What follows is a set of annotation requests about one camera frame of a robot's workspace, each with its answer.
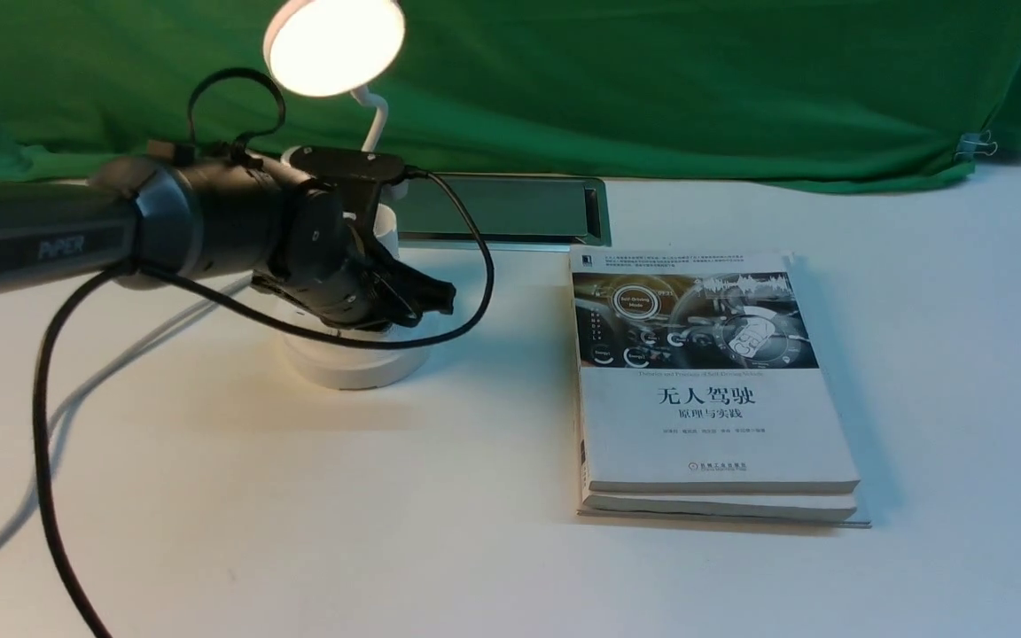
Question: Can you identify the white autonomous driving book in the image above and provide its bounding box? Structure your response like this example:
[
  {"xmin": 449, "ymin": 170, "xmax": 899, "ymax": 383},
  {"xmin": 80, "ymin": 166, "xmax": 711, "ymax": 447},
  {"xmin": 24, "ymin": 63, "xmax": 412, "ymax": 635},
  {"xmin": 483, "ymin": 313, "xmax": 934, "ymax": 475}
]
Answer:
[{"xmin": 568, "ymin": 247, "xmax": 860, "ymax": 495}]

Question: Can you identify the green backdrop cloth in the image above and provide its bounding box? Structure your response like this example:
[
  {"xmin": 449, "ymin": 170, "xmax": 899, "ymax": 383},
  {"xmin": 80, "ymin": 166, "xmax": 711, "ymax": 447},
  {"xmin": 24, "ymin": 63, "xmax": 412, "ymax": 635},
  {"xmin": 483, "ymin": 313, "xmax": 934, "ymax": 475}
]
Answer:
[{"xmin": 0, "ymin": 1, "xmax": 1021, "ymax": 194}]

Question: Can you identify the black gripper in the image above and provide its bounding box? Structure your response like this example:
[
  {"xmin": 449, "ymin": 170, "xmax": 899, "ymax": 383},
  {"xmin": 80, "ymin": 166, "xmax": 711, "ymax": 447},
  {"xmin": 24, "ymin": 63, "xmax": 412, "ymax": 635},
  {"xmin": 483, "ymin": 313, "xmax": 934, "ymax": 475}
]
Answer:
[{"xmin": 252, "ymin": 182, "xmax": 456, "ymax": 331}]

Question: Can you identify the black camera cable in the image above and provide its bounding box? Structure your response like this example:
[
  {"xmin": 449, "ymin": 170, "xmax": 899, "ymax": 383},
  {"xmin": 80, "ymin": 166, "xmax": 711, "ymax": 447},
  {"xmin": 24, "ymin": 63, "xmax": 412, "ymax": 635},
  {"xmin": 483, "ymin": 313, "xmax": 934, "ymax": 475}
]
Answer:
[{"xmin": 32, "ymin": 68, "xmax": 496, "ymax": 638}]

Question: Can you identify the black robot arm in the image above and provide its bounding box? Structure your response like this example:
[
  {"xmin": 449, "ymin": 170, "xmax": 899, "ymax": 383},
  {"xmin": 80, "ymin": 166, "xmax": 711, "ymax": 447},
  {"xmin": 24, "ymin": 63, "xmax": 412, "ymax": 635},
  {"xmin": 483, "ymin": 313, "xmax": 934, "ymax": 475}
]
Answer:
[{"xmin": 0, "ymin": 152, "xmax": 458, "ymax": 351}]

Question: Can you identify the lower white book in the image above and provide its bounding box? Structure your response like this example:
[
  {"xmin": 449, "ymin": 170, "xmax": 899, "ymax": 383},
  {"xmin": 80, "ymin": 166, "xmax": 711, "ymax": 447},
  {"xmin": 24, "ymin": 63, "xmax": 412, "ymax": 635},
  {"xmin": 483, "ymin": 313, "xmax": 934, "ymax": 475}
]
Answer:
[{"xmin": 578, "ymin": 429, "xmax": 872, "ymax": 528}]

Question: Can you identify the metal desk cable grommet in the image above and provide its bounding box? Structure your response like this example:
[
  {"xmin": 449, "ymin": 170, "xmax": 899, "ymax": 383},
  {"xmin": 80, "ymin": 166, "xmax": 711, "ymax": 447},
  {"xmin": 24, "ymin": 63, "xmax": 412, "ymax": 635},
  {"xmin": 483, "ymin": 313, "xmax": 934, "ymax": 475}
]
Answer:
[{"xmin": 389, "ymin": 174, "xmax": 612, "ymax": 251}]

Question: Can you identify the white lamp power cord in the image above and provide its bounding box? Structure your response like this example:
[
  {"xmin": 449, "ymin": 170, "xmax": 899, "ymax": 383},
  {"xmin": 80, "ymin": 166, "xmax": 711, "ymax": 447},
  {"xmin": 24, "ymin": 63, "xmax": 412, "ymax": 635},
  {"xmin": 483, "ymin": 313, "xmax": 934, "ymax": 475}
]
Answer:
[{"xmin": 0, "ymin": 275, "xmax": 254, "ymax": 603}]

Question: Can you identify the silver binder clip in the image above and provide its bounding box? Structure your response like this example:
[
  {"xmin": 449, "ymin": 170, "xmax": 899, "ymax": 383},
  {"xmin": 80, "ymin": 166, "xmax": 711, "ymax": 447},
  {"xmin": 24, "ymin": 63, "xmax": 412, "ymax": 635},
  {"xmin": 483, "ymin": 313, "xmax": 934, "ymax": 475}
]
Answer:
[{"xmin": 954, "ymin": 129, "xmax": 998, "ymax": 162}]

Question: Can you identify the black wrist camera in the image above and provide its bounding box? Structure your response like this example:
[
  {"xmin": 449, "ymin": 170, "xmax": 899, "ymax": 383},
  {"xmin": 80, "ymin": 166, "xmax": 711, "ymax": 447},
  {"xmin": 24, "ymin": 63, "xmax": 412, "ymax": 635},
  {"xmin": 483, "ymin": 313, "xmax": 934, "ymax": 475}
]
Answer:
[{"xmin": 281, "ymin": 146, "xmax": 409, "ymax": 185}]

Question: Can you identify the white desk lamp with sockets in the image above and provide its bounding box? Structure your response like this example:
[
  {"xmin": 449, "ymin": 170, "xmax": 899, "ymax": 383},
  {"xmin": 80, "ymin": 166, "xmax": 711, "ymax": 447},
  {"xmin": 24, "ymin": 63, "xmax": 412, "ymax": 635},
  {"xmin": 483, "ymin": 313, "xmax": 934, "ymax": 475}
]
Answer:
[{"xmin": 263, "ymin": 1, "xmax": 431, "ymax": 391}]

